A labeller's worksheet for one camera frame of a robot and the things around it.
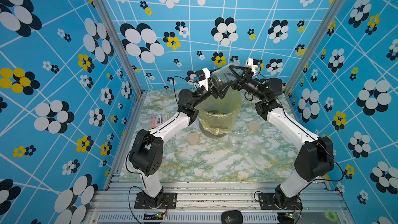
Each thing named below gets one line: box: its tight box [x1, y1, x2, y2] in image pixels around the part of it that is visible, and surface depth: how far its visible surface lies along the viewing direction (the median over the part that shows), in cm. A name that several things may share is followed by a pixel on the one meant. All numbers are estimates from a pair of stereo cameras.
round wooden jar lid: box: [186, 132, 200, 146], surface depth 96 cm
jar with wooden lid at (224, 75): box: [210, 62, 241, 88], surface depth 62 cm
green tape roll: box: [324, 210, 338, 222], surface depth 71 cm
